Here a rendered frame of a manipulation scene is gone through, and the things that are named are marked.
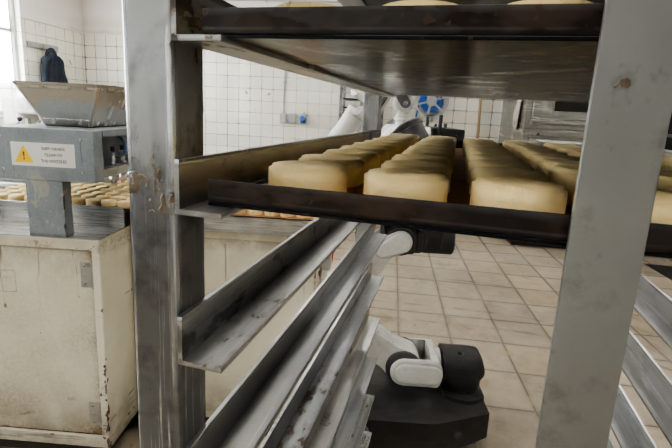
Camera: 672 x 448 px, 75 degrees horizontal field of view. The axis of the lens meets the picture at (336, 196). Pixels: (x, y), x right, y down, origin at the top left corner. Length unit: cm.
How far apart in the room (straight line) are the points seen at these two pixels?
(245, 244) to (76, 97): 72
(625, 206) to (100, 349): 163
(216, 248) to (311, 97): 418
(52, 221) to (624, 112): 156
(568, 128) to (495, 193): 460
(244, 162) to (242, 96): 555
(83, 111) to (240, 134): 433
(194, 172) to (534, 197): 18
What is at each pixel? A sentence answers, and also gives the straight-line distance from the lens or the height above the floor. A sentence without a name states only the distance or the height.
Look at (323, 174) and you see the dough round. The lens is 25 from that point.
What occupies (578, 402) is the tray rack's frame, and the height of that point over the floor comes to 115.
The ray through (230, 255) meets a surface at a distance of 162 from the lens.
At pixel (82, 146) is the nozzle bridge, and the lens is 153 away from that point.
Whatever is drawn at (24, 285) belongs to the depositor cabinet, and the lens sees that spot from 178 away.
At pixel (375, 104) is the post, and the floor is 129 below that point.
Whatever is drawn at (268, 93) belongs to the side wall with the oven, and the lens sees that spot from 576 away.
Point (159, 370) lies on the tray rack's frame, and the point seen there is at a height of 112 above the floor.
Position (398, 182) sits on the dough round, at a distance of 24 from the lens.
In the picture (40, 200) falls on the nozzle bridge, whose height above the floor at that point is 96.
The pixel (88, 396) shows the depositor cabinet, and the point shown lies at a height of 28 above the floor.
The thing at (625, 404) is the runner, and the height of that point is 88.
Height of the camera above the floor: 128
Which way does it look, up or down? 11 degrees down
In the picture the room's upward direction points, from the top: 3 degrees clockwise
